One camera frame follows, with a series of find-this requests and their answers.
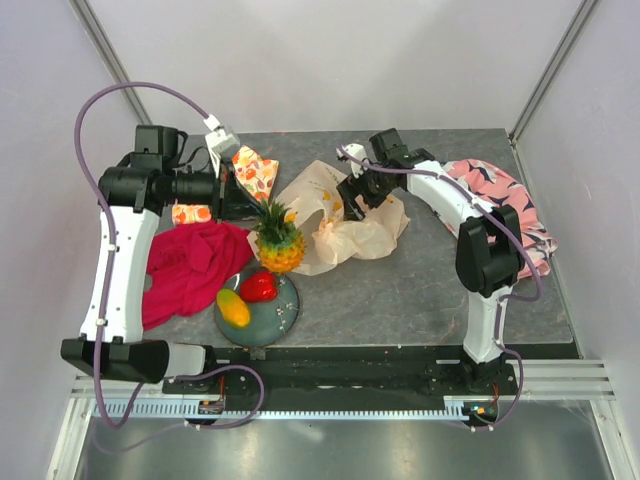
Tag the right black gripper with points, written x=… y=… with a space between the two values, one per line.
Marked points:
x=353 y=186

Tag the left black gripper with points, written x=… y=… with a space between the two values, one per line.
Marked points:
x=229 y=200

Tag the banana print plastic bag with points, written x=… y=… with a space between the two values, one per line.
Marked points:
x=316 y=208

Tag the fake pineapple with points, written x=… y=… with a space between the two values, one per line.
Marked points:
x=280 y=243

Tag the red fake bell pepper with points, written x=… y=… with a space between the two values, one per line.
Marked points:
x=259 y=287

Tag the orange green fake mango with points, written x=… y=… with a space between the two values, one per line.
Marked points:
x=235 y=312

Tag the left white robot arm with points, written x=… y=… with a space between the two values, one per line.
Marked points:
x=110 y=344

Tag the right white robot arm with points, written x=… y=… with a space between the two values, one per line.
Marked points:
x=488 y=251

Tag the orange floral cloth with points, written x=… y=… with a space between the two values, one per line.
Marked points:
x=255 y=174

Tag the magenta red cloth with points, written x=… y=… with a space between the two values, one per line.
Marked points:
x=188 y=265

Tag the teal ceramic plate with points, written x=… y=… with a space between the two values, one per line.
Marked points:
x=270 y=321

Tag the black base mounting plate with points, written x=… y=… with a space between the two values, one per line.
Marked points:
x=429 y=370

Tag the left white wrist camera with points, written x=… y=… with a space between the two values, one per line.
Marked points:
x=221 y=142

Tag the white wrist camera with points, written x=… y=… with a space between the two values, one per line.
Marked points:
x=221 y=142
x=356 y=155

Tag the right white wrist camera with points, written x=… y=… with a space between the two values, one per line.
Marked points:
x=356 y=155

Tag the slotted cable duct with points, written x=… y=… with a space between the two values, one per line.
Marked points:
x=210 y=410

